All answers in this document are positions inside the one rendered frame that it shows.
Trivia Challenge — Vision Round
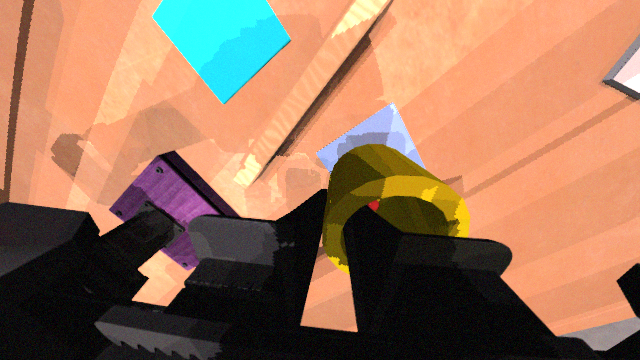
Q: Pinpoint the red marble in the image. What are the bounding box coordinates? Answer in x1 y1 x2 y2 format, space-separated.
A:
367 200 379 211

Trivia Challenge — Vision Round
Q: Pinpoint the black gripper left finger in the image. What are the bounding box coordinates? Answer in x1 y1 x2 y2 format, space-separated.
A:
188 189 327 326

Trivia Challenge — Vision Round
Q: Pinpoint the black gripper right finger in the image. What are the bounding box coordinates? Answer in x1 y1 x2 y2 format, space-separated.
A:
343 205 512 335

